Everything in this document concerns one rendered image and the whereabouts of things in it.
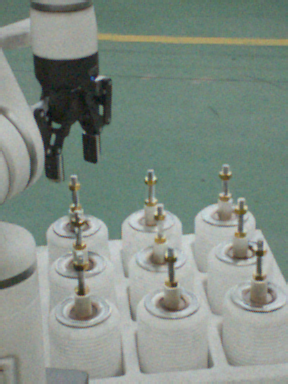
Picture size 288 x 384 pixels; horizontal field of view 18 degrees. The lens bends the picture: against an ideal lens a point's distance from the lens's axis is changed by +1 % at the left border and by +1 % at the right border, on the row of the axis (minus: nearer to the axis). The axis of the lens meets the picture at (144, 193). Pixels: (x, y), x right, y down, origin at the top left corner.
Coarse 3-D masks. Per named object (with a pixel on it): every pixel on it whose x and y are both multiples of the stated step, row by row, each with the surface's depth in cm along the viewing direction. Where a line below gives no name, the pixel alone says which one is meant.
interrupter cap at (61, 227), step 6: (66, 216) 143; (84, 216) 144; (90, 216) 143; (60, 222) 142; (66, 222) 142; (90, 222) 142; (96, 222) 142; (54, 228) 140; (60, 228) 140; (66, 228) 141; (84, 228) 141; (90, 228) 140; (96, 228) 140; (60, 234) 138; (66, 234) 138; (72, 234) 138; (84, 234) 138; (90, 234) 138
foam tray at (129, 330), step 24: (120, 240) 151; (192, 240) 151; (264, 240) 150; (48, 264) 145; (120, 264) 144; (48, 288) 139; (120, 288) 138; (48, 312) 133; (120, 312) 132; (216, 336) 126; (48, 360) 122; (216, 360) 121
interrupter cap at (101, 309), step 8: (72, 296) 123; (96, 296) 122; (64, 304) 121; (72, 304) 121; (96, 304) 121; (104, 304) 121; (56, 312) 119; (64, 312) 119; (72, 312) 120; (96, 312) 119; (104, 312) 119; (64, 320) 118; (72, 320) 118; (80, 320) 118; (88, 320) 117; (96, 320) 117; (104, 320) 117; (72, 328) 117; (80, 328) 116
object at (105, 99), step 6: (108, 78) 110; (102, 84) 110; (108, 84) 110; (108, 90) 110; (96, 96) 111; (102, 96) 111; (108, 96) 111; (96, 102) 112; (102, 102) 111; (108, 102) 111; (108, 108) 111; (108, 114) 112; (108, 120) 112
